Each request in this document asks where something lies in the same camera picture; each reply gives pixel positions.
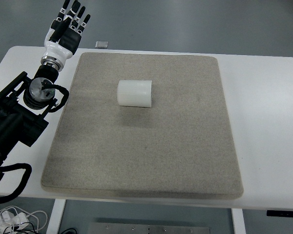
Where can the grey-brown fabric mat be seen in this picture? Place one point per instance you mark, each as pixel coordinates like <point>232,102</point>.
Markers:
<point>146,136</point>

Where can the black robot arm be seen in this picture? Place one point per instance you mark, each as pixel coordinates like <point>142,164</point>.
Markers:
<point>13,122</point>

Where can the white table leg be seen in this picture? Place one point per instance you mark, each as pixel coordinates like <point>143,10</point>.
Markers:
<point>238,221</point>
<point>55,217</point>

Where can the small silver floor plate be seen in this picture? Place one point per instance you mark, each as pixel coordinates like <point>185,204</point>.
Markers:
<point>102,44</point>

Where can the white and black hand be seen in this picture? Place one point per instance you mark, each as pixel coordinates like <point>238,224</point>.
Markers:
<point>57,47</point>

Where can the white cylindrical cup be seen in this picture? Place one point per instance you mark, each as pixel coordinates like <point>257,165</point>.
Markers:
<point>134,93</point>

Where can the black table control panel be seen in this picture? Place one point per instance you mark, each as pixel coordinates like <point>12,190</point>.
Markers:
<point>284,213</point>

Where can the grey metal plate with screws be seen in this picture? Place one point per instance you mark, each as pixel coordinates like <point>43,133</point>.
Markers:
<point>149,229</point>

